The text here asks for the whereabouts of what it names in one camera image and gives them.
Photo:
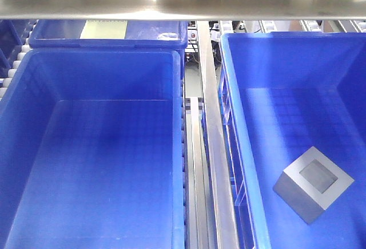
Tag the gray cube base with recess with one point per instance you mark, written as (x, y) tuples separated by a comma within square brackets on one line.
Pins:
[(311, 184)]

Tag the empty blue bin left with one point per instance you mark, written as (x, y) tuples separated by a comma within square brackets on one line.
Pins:
[(92, 151)]

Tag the blue bin holding cube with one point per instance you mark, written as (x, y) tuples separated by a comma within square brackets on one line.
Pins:
[(281, 94)]

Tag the blue bin with paper sheet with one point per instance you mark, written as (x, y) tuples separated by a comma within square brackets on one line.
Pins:
[(111, 33)]

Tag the stainless steel rack frame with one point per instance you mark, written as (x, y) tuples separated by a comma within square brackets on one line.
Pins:
[(202, 11)]

